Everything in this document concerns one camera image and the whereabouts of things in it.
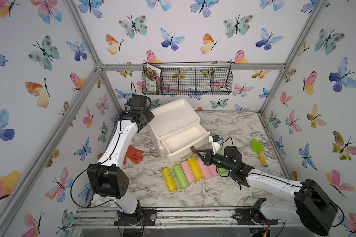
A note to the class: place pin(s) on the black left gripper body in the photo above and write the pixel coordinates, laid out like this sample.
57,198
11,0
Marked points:
148,116

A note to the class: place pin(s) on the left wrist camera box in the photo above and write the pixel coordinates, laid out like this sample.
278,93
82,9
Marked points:
139,102

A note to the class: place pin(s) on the black wire wall basket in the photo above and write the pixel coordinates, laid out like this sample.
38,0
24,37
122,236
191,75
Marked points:
201,78

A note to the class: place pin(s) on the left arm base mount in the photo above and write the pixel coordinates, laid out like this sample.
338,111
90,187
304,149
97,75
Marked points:
133,217

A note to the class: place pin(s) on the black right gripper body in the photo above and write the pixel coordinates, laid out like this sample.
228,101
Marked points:
219,161

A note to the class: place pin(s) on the seed packet in basket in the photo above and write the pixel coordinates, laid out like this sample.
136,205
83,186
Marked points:
152,78

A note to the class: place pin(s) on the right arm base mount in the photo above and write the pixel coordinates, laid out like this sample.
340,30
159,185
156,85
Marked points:
252,215

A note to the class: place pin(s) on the green trash bag roll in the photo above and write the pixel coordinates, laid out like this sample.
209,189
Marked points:
222,171
181,178

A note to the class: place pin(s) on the yellow trash bag roll left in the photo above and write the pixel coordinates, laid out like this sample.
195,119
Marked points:
169,180

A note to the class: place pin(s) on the white three-drawer cabinet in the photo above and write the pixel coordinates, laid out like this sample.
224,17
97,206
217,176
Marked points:
171,119

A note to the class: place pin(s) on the pink trash bag roll middle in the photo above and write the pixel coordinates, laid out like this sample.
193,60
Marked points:
204,169

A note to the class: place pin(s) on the white top drawer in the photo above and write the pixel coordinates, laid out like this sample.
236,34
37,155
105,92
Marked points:
178,146

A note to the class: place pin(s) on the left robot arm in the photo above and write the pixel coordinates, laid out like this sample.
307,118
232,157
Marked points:
107,177

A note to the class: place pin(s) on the pink trash bag roll right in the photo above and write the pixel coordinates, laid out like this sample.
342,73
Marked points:
213,170

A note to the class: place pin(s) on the pink trash bag roll left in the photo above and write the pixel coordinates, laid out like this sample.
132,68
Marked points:
188,172

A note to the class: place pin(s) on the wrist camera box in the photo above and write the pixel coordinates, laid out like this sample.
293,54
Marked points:
139,102
216,143

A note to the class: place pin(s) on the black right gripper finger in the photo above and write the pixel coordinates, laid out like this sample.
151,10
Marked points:
207,162
202,153

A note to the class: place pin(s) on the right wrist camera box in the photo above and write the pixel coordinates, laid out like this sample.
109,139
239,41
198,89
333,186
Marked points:
216,143

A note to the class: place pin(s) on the yellow trash bag roll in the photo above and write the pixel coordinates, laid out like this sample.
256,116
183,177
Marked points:
169,180
195,169

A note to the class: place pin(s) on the pink trash bag roll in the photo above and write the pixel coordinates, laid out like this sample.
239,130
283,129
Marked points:
188,172
204,169
213,170

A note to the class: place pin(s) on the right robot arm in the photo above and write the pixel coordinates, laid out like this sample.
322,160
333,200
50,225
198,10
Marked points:
305,202

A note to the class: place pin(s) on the red work glove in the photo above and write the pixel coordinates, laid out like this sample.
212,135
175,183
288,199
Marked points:
134,155

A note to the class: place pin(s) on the yellow trash bag roll middle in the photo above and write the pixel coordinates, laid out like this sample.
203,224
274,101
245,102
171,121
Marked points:
195,169

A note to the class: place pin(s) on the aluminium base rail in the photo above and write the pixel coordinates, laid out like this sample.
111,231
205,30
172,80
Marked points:
170,217

